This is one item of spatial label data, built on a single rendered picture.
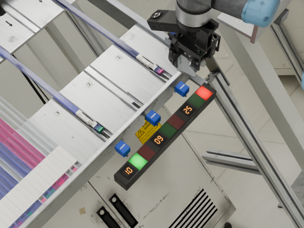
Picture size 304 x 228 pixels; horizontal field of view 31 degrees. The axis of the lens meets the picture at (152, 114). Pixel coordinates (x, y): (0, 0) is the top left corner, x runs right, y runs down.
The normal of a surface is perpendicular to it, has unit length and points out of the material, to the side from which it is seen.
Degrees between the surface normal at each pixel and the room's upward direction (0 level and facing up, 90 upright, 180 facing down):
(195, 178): 90
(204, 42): 90
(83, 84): 45
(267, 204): 0
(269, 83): 90
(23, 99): 90
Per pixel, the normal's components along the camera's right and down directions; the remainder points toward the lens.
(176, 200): 0.53, -0.02
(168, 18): -0.43, -0.70
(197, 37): -0.65, 0.65
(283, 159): -0.53, -0.76
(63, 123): 0.00, -0.50
